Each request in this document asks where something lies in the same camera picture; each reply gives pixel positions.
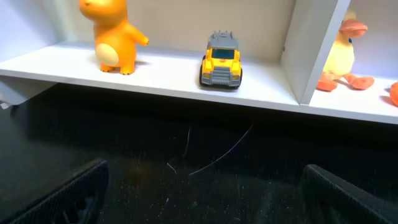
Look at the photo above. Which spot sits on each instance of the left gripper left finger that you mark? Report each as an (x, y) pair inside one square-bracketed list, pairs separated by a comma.
[(62, 199)]

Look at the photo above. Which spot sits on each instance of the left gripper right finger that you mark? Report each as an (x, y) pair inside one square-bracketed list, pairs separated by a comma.
[(335, 199)]

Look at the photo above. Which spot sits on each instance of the white plush goose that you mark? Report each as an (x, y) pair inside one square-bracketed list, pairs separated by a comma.
[(395, 93)]

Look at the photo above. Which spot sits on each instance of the yellow plush duck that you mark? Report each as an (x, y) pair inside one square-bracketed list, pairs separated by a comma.
[(340, 59)]

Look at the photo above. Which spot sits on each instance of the white shelf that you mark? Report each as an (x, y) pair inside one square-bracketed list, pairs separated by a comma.
[(174, 71)]

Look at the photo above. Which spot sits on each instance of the orange toy figure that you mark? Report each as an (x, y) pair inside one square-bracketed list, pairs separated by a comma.
[(113, 34)]

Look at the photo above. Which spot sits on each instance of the grey and yellow toy truck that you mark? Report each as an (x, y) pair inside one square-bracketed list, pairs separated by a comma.
[(221, 67)]

